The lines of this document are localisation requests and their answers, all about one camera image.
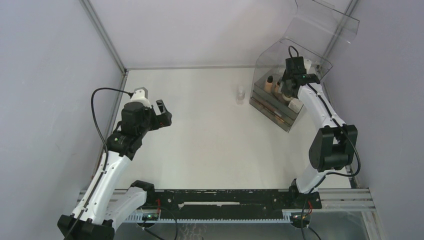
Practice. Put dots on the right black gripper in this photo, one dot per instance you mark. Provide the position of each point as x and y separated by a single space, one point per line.
284 86

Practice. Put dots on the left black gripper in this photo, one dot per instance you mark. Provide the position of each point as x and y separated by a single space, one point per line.
161 120

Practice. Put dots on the foundation bottle with pump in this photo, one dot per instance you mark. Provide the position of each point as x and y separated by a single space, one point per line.
276 90

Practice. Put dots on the gold round jar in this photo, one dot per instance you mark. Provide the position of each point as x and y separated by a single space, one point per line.
286 99

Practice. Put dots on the white cube box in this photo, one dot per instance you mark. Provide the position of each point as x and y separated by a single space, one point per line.
295 105

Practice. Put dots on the square foundation bottle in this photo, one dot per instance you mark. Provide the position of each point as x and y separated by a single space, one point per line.
268 84

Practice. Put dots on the clear acrylic organizer box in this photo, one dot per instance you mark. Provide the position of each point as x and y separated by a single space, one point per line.
315 37

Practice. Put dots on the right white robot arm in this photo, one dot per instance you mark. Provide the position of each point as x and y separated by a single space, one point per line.
334 145

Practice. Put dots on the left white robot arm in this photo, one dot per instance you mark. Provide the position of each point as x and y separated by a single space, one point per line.
94 218

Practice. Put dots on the clear plastic bottle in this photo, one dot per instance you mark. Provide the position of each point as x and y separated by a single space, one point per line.
240 95

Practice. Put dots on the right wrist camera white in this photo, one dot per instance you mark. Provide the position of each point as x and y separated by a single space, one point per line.
307 65

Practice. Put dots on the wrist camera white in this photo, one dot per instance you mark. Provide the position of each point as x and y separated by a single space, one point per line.
140 95
307 65

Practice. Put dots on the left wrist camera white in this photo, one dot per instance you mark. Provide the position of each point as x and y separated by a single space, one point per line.
140 95

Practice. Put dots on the black mounting rail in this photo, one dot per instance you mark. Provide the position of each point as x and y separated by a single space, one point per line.
231 204

